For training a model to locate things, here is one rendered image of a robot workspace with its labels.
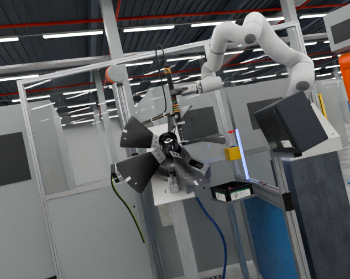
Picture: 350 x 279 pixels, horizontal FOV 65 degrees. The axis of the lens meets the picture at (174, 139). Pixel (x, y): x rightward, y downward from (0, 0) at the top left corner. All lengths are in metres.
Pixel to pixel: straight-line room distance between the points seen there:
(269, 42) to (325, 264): 1.31
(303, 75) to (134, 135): 1.06
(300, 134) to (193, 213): 1.67
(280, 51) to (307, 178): 0.76
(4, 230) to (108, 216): 1.43
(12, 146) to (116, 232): 1.66
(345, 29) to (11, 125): 5.00
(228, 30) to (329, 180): 1.06
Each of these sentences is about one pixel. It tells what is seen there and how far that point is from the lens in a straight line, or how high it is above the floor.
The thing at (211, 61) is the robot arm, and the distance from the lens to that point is 1.67.
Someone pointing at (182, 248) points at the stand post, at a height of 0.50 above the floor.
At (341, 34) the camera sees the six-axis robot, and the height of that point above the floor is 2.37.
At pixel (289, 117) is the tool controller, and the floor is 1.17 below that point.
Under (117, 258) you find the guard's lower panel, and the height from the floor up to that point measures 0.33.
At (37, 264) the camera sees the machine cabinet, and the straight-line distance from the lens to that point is 3.70.
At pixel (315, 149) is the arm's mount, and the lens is 1.87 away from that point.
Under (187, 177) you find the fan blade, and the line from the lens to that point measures 1.56.
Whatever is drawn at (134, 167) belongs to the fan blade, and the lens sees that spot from 1.66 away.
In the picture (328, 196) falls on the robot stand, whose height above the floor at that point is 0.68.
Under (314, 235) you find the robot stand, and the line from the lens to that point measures 1.91.
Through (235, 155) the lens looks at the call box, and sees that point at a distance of 2.03.
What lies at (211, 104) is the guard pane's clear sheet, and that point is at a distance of 2.53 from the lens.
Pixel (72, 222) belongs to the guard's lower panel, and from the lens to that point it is 2.68.
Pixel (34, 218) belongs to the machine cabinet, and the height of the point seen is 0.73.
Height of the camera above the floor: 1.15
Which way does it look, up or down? 2 degrees up
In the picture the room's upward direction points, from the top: 13 degrees counter-clockwise
